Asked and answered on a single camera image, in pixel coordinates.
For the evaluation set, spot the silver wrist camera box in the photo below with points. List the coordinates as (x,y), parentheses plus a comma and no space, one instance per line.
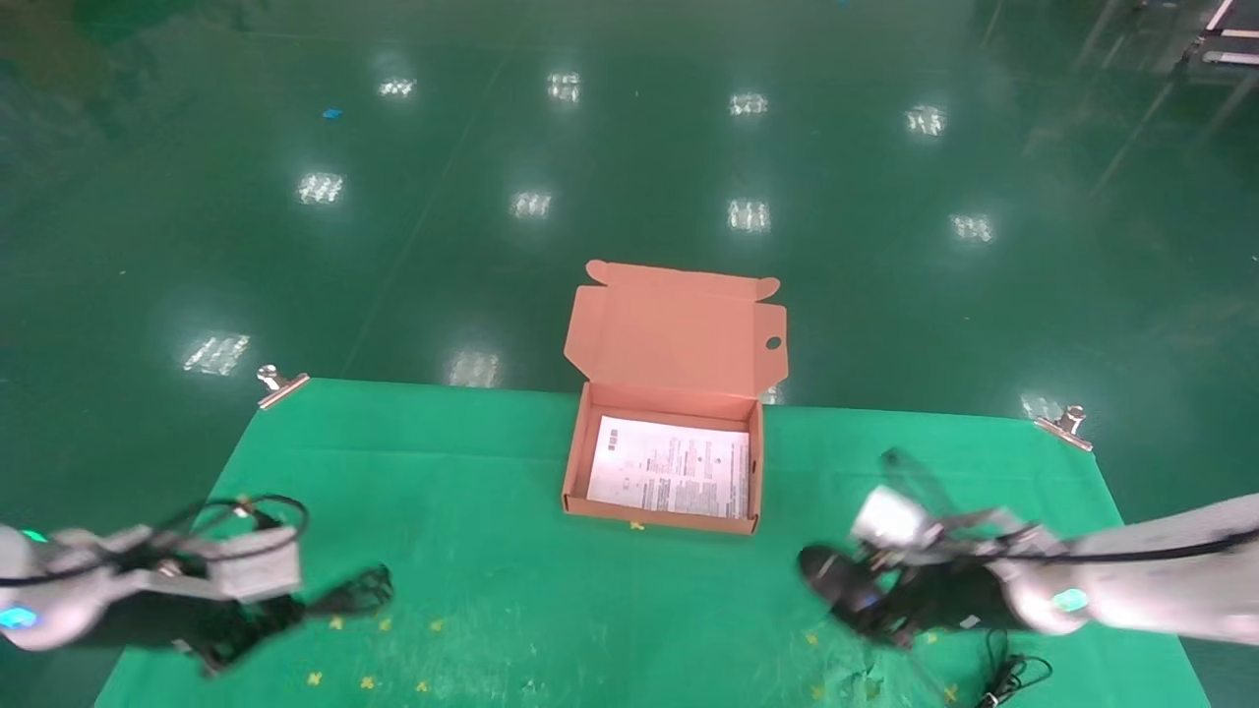
(890,516)
(256,570)

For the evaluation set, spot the orange cardboard box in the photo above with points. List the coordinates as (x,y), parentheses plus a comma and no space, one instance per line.
(679,334)

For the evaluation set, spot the white printed paper sheet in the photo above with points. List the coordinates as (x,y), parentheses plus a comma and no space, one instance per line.
(669,467)

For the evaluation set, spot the green table mat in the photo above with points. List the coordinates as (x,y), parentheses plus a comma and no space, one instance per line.
(590,610)

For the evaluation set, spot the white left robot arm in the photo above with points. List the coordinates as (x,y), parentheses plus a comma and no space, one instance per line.
(59,600)

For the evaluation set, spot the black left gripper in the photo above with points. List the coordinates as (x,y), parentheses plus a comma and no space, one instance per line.
(236,619)

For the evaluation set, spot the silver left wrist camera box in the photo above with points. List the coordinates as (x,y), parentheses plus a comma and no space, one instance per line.
(256,570)

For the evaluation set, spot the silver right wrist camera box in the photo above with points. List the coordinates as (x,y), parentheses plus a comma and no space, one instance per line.
(890,516)

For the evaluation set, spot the silver binder clip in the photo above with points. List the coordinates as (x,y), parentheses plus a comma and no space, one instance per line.
(1062,428)
(280,388)

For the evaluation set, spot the metal frame structure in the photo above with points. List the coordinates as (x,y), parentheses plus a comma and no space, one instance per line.
(1225,57)

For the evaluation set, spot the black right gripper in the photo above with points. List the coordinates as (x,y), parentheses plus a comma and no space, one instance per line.
(954,595)

